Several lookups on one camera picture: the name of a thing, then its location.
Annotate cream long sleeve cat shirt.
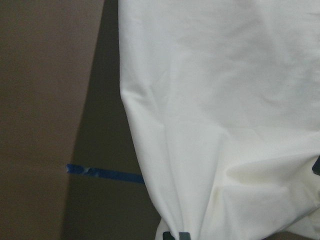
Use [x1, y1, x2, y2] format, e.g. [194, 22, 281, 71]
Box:
[118, 0, 320, 240]

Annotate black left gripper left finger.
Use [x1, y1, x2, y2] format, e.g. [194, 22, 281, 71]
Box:
[162, 231, 175, 240]

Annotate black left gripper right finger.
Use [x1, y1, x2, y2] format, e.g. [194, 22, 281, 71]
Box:
[179, 232, 191, 240]

